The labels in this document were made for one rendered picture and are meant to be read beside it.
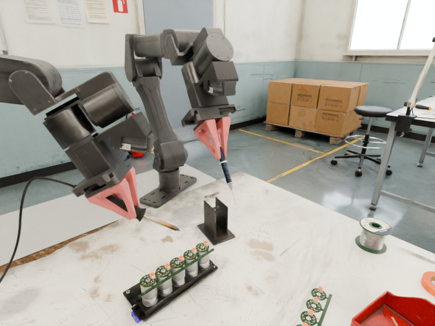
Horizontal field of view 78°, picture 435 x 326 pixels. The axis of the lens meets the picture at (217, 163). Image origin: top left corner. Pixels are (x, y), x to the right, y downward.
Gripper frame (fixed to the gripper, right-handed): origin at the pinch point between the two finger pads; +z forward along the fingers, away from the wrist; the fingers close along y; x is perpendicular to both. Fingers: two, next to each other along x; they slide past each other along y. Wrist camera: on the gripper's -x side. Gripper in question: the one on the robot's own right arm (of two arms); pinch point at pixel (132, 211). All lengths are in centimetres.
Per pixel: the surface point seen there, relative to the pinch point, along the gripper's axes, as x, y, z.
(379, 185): -88, 141, 120
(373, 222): -39, 9, 29
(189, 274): -4.3, -4.0, 13.9
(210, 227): -6.6, 10.8, 15.8
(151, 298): 0.0, -9.8, 10.9
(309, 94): -105, 328, 83
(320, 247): -27.1, 7.0, 28.8
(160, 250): 3.6, 5.3, 13.0
